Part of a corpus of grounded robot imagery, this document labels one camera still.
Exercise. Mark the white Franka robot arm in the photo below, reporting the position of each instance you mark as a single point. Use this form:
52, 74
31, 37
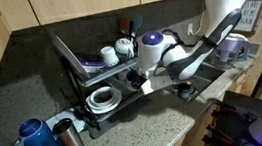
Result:
155, 50

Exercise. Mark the white cup with red mark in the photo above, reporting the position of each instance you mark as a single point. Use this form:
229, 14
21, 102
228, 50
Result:
123, 46

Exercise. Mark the large white plate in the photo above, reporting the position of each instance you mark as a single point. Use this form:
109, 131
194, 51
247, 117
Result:
66, 54

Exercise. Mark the black spatula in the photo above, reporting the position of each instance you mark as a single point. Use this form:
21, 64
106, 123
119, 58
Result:
131, 29

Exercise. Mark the stainless steel tumbler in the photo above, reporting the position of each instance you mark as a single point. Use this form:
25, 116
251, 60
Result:
70, 137

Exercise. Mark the stainless steel sink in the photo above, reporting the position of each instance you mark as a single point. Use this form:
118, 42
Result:
205, 74

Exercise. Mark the wooden upper cabinets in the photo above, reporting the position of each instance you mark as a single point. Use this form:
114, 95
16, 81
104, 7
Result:
88, 1

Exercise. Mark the purple bowl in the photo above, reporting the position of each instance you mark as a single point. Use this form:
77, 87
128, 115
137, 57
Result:
91, 66

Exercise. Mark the white cup with blue rim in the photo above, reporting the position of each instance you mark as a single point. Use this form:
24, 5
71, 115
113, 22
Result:
133, 78

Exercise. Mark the red spatula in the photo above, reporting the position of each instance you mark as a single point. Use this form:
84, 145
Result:
123, 25

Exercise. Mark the white wall outlet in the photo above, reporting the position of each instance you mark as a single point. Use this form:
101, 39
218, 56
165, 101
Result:
190, 28

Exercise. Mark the plain white cup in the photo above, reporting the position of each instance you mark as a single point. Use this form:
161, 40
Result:
108, 55

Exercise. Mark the framed text sign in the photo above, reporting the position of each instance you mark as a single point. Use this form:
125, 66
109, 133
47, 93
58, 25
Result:
251, 14

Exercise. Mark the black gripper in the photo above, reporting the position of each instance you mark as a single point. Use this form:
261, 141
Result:
144, 79

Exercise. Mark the teal spatula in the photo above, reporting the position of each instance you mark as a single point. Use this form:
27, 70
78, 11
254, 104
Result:
137, 23

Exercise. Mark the purple mug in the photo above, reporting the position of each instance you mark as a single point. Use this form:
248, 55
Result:
230, 49

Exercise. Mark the white drying mat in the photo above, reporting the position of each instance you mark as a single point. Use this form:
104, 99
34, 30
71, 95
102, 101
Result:
61, 118

